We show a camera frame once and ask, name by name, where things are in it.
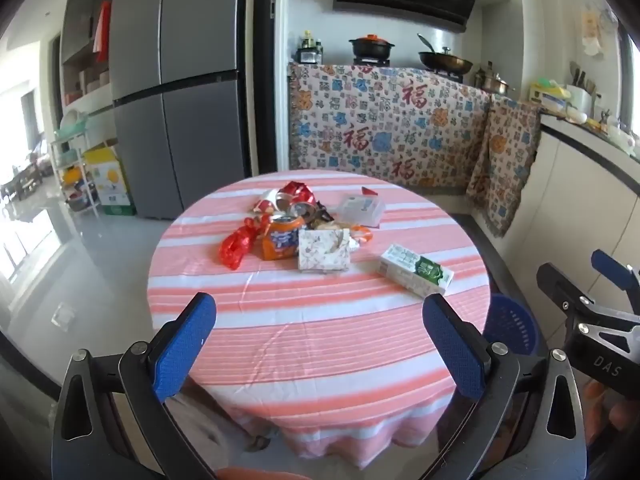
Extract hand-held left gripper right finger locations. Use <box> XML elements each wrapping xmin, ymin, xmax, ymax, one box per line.
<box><xmin>422</xmin><ymin>293</ymin><xmax>588</xmax><ymax>480</ymax></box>

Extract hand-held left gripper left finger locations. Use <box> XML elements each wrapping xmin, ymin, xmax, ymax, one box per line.
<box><xmin>51</xmin><ymin>291</ymin><xmax>218</xmax><ymax>480</ymax></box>

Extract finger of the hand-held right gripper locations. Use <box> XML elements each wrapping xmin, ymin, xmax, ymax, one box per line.
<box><xmin>536</xmin><ymin>262</ymin><xmax>599</xmax><ymax>319</ymax></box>
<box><xmin>591</xmin><ymin>249</ymin><xmax>640</xmax><ymax>306</ymax></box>

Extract blue plastic waste basket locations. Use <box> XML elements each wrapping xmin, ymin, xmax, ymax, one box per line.
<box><xmin>484</xmin><ymin>294</ymin><xmax>543</xmax><ymax>361</ymax></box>

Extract green white milk carton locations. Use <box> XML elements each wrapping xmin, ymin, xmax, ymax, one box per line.
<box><xmin>377</xmin><ymin>243</ymin><xmax>455</xmax><ymax>297</ymax></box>

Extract red plastic bag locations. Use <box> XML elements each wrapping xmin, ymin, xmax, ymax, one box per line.
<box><xmin>218</xmin><ymin>217</ymin><xmax>262</xmax><ymax>271</ymax></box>

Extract orange snack packet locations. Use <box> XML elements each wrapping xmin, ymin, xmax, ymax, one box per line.
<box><xmin>260</xmin><ymin>214</ymin><xmax>307</xmax><ymax>262</ymax></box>

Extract floral paper box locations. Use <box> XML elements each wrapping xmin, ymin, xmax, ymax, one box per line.
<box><xmin>297</xmin><ymin>227</ymin><xmax>352</xmax><ymax>273</ymax></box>

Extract white red wrapper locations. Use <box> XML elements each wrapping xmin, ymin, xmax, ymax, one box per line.
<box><xmin>252</xmin><ymin>190</ymin><xmax>281</xmax><ymax>213</ymax></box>

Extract clear plastic box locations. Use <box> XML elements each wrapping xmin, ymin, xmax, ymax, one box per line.
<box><xmin>337</xmin><ymin>195</ymin><xmax>385</xmax><ymax>229</ymax></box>

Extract crushed metal can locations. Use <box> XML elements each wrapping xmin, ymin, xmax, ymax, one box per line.
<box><xmin>287</xmin><ymin>201</ymin><xmax>318</xmax><ymax>222</ymax></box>

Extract dark snack wrapper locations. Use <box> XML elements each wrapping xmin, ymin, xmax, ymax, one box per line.
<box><xmin>312</xmin><ymin>202</ymin><xmax>337</xmax><ymax>227</ymax></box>

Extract red foil wrapper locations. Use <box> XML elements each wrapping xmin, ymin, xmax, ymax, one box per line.
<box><xmin>277</xmin><ymin>181</ymin><xmax>316</xmax><ymax>206</ymax></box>

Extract person's right hand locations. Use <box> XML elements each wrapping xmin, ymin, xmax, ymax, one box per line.
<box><xmin>586</xmin><ymin>380</ymin><xmax>640</xmax><ymax>447</ymax></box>

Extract white kitchen cabinet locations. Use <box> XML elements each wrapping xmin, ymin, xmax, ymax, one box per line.
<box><xmin>500</xmin><ymin>110</ymin><xmax>640</xmax><ymax>346</ymax></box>

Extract pink striped tablecloth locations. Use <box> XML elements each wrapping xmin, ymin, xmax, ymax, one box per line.
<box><xmin>146</xmin><ymin>170</ymin><xmax>493</xmax><ymax>471</ymax></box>

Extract narrow patterned fringed cloth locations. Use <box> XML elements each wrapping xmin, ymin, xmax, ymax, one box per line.
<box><xmin>465</xmin><ymin>95</ymin><xmax>543</xmax><ymax>238</ymax></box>

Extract white utensil holder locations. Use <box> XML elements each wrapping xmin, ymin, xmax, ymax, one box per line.
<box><xmin>565</xmin><ymin>62</ymin><xmax>598</xmax><ymax>120</ymax></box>

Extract yellow cardboard box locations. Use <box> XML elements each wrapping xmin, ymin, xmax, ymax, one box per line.
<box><xmin>82</xmin><ymin>146</ymin><xmax>136</xmax><ymax>217</ymax></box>

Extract yellow green kitchen items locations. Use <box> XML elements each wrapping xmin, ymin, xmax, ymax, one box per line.
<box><xmin>530</xmin><ymin>78</ymin><xmax>571</xmax><ymax>111</ymax></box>

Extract metal storage rack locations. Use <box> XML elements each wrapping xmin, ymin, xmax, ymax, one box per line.
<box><xmin>50</xmin><ymin>110</ymin><xmax>101</xmax><ymax>217</ymax></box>

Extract steel pot with lid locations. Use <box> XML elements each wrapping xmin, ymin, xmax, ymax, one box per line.
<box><xmin>472</xmin><ymin>61</ymin><xmax>512</xmax><ymax>95</ymax></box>

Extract large patterned fringed cloth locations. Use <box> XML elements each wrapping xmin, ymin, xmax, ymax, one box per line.
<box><xmin>286</xmin><ymin>61</ymin><xmax>493</xmax><ymax>191</ymax></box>

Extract grey refrigerator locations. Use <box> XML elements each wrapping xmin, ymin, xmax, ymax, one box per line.
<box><xmin>109</xmin><ymin>0</ymin><xmax>251</xmax><ymax>221</ymax></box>

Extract dark wok with lid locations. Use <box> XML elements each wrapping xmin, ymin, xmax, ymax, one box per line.
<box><xmin>417</xmin><ymin>34</ymin><xmax>473</xmax><ymax>75</ymax></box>

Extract black clay pot orange lid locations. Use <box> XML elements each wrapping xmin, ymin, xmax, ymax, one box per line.
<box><xmin>348</xmin><ymin>34</ymin><xmax>396</xmax><ymax>61</ymax></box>

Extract condiment bottle rack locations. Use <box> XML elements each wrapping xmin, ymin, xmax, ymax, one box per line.
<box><xmin>296</xmin><ymin>30</ymin><xmax>325</xmax><ymax>65</ymax></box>

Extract red hanging cloth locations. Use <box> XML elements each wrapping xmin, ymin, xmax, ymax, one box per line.
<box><xmin>92</xmin><ymin>0</ymin><xmax>112</xmax><ymax>63</ymax></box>

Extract hanging wall items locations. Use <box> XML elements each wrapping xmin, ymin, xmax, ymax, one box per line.
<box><xmin>581</xmin><ymin>2</ymin><xmax>608</xmax><ymax>57</ymax></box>

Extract open wall shelf unit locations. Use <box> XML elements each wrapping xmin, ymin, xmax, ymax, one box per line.
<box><xmin>59</xmin><ymin>0</ymin><xmax>118</xmax><ymax>116</ymax></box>

